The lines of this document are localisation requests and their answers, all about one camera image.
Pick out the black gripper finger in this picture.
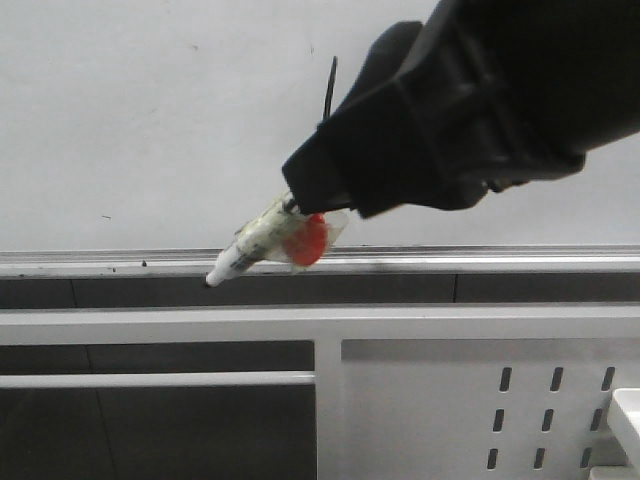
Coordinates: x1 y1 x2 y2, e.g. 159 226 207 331
282 20 500 218

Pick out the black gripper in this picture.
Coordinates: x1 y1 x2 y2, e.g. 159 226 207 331
417 1 639 188

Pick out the red round magnet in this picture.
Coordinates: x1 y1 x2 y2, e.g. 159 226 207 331
283 213 329 267

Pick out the white whiteboard marker pen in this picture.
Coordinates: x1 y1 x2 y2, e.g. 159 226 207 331
205 191 307 287

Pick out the aluminium whiteboard marker tray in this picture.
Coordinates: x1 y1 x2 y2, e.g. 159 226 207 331
1 245 639 280

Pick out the large white whiteboard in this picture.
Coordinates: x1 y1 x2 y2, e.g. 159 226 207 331
0 0 640 251

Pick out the white plastic bin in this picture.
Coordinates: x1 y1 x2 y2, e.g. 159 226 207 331
607 388 640 472

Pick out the white perforated metal frame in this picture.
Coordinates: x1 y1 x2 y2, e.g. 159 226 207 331
1 305 639 479

